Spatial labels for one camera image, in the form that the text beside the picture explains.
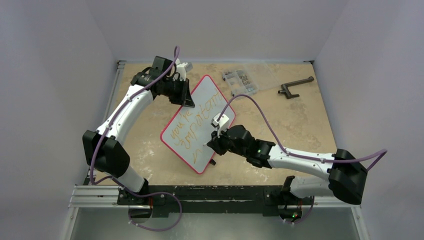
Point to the aluminium frame rail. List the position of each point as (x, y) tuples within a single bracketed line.
[(87, 195)]

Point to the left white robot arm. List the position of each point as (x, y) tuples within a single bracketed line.
[(103, 147)]

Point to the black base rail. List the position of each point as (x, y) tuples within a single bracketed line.
[(267, 200)]

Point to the clear screw organizer box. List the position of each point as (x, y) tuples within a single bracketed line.
[(240, 82)]

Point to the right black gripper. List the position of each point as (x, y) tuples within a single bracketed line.
[(219, 141)]

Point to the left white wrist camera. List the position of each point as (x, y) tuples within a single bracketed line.
[(182, 68)]

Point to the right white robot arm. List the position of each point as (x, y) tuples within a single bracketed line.
[(336, 174)]

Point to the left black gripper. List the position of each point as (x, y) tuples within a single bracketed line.
[(184, 98)]

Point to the pink framed whiteboard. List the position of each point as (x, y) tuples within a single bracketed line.
[(190, 128)]

